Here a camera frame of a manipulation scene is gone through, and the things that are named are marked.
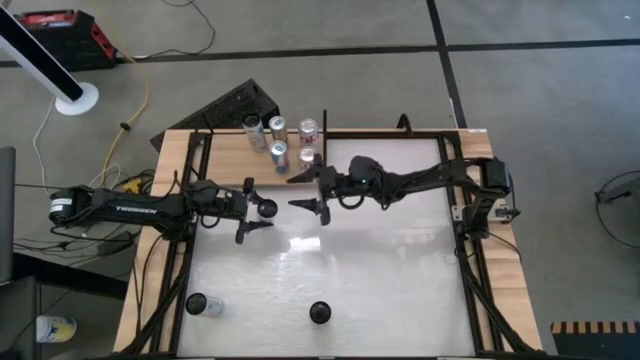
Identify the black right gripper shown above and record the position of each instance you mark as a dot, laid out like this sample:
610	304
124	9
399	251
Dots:
337	182

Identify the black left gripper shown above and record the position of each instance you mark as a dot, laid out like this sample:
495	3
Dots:
232	206

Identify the silver Diet Coke can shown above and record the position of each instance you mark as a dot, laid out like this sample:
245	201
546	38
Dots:
308	132
306	157

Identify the blue silver Red Bull can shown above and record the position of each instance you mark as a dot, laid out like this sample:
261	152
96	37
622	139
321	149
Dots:
280	157
278	129

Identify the Celsius Peach Vibe can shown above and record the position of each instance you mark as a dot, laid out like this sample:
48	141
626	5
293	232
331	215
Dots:
257	137

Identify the white Celsius can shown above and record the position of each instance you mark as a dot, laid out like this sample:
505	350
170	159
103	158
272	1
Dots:
207	306

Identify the Celsius Tropical Vibe pineapple can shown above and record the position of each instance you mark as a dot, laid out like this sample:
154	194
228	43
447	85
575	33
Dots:
320	312

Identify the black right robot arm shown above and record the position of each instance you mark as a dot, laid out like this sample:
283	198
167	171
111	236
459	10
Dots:
430	177

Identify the yellow power plug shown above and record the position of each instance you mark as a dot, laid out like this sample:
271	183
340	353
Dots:
132	186

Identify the red black toolbox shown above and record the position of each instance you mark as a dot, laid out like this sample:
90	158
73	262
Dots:
75	40

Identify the white black tower device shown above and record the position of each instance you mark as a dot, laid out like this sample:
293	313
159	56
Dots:
40	60

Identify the black wood striped pallet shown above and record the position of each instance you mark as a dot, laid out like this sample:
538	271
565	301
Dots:
595	345

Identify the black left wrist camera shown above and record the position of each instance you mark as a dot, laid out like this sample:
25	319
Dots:
206	190

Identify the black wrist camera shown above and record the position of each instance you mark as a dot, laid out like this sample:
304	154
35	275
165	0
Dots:
367	172
206	190

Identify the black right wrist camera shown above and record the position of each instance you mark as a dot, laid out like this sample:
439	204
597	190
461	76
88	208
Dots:
367	172

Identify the black table frame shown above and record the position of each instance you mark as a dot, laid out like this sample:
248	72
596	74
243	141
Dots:
474	300

